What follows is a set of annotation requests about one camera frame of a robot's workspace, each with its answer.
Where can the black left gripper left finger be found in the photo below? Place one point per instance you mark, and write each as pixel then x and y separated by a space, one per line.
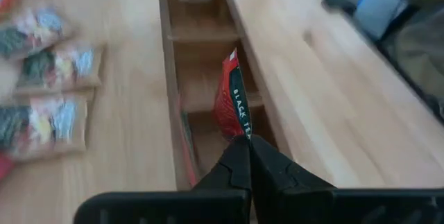
pixel 229 182

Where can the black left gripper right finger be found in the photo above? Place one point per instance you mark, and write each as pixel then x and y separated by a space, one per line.
pixel 277 189

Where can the red tea bag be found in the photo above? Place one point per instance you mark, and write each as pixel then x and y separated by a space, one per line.
pixel 5 166
pixel 229 102
pixel 187 147

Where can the wooden tea box organizer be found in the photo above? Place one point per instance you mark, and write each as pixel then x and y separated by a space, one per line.
pixel 204 33

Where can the beige vanilla cinnamon tea bag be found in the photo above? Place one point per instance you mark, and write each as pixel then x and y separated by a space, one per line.
pixel 31 31
pixel 45 127
pixel 59 68

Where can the black metal table frame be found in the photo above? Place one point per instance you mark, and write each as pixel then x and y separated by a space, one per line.
pixel 409 75

